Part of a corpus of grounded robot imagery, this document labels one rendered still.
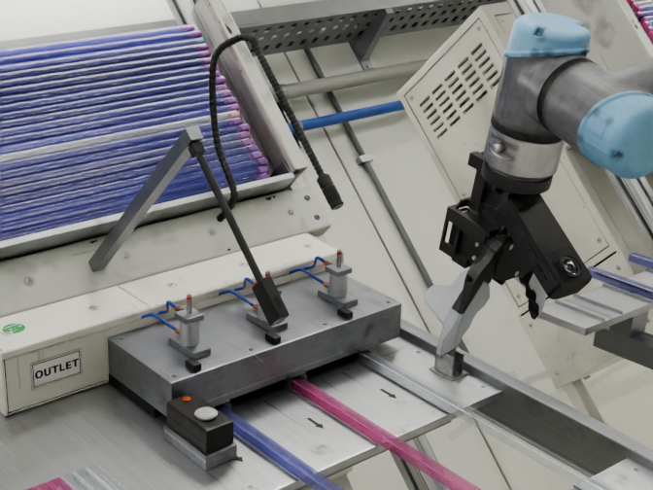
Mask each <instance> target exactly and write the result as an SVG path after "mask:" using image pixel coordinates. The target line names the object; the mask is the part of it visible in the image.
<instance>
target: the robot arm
mask: <svg viewBox="0 0 653 490"><path fill-rule="evenodd" d="M590 38H591V34H590V32H589V30H588V29H587V27H586V26H585V25H584V24H583V23H581V22H580V21H578V20H576V19H573V18H571V17H565V16H562V15H557V14H551V13H528V14H524V15H522V16H520V17H518V18H517V19H516V20H515V22H514V24H513V27H512V30H511V34H510V37H509V41H508V45H507V48H506V51H505V52H504V53H503V57H504V61H503V64H502V69H501V73H500V78H499V82H498V90H497V95H496V99H495V104H494V109H493V113H492V117H491V122H490V127H489V131H488V136H487V140H486V145H485V149H484V152H482V153H479V152H472V153H470V154H469V158H468V163H467V164H468V165H469V166H471V167H473V168H475V169H476V174H475V179H474V183H473V188H472V192H471V197H468V198H464V199H461V200H460V202H459V203H458V204H455V205H451V206H448V207H447V212H446V217H445V222H444V226H443V230H442V235H441V240H440V244H439V250H440V251H442V252H443V253H445V254H446V255H448V256H449V257H451V258H452V261H453V262H455V263H457V264H458V265H460V266H461V267H463V268H467V267H469V269H467V270H464V271H462V272H461V273H460V274H459V275H458V277H457V278H456V280H455V281H454V282H453V283H452V284H451V285H449V286H444V285H432V286H430V287H429V289H428V290H427V292H426V295H425V300H426V303H427V305H428V306H429V308H430V309H431V311H432V312H433V313H434V315H435V316H436V317H437V319H438V320H439V321H440V322H441V324H442V325H443V329H442V331H441V334H440V337H439V340H438V344H437V350H436V354H438V355H439V356H443V355H445V354H447V353H448V352H450V351H452V350H453V349H455V348H457V347H458V346H459V345H460V342H461V339H462V337H463V335H464V333H465V332H466V331H467V330H468V329H469V327H470V325H471V322H472V320H473V318H474V316H475V315H476V313H477V312H478V311H479V310H480V309H481V308H482V307H484V305H485V304H486V302H487V301H488V299H489V298H490V285H489V283H491V281H492V279H493V280H494V281H496V282H497V283H499V284H500V285H503V284H504V283H505V281H506V280H509V279H512V278H514V279H515V280H516V281H518V282H519V283H520V284H521V285H522V286H523V287H524V288H525V289H526V297H527V298H528V299H529V306H528V309H529V311H530V314H531V317H532V318H533V319H534V320H535V319H536V318H538V316H539V315H540V314H541V312H542V309H543V306H544V303H545V300H546V297H547V296H548V297H549V298H551V299H559V298H564V297H567V296H570V295H573V294H576V293H578V292H580V291H581V290H582V289H583V288H584V287H585V286H586V285H587V284H588V283H589V282H590V281H591V279H592V275H591V273H590V272H589V270H588V269H587V267H586V265H585V264H584V262H583V261H582V260H581V259H580V257H579V255H578V254H577V252H576V251H575V249H574V247H573V246H572V244H571V243H570V241H569V240H568V238H567V236H566V234H565V233H564V231H563V229H562V228H561V226H560V225H559V223H558V222H557V220H556V218H555V217H554V215H553V214H552V212H551V210H550V209H549V207H548V206H547V204H546V203H545V201H544V199H543V198H542V196H541V195H540V194H541V193H545V192H547V191H548V190H549V189H550V186H551V183H552V179H553V175H554V174H555V173H556V171H557V169H558V165H559V161H560V158H561V154H562V150H563V146H564V143H565V142H566V143H568V144H569V145H571V147H573V148H574V149H576V150H577V151H578V152H580V153H581V154H582V155H583V156H584V157H585V158H586V159H587V160H589V161H590V162H591V163H593V164H595V165H597V166H599V167H602V168H605V169H607V170H608V171H610V172H612V173H613V174H615V175H617V176H619V177H622V178H626V179H636V178H640V177H643V176H646V175H648V174H650V173H652V172H653V57H652V58H649V59H646V60H644V61H642V62H640V63H637V64H634V65H632V66H629V67H627V68H624V69H622V70H619V71H617V72H610V71H608V70H606V69H604V68H603V67H601V66H599V65H598V64H597V63H595V62H594V61H592V60H590V59H589V58H587V57H586V55H587V53H589V51H590V49H589V43H590ZM464 206H468V207H469V208H467V207H465V208H462V209H459V208H461V207H464ZM449 221H450V222H451V223H453V224H452V228H451V233H450V237H449V242H448V243H447V242H446V241H445V238H446V233H447V228H448V225H449Z"/></svg>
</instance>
